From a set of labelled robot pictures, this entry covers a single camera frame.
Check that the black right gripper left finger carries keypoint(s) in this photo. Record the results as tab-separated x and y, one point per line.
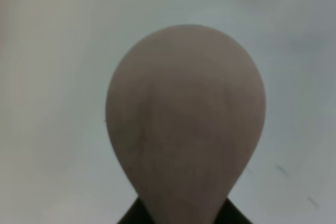
137	214

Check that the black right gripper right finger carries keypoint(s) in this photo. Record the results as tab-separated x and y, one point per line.
229	214

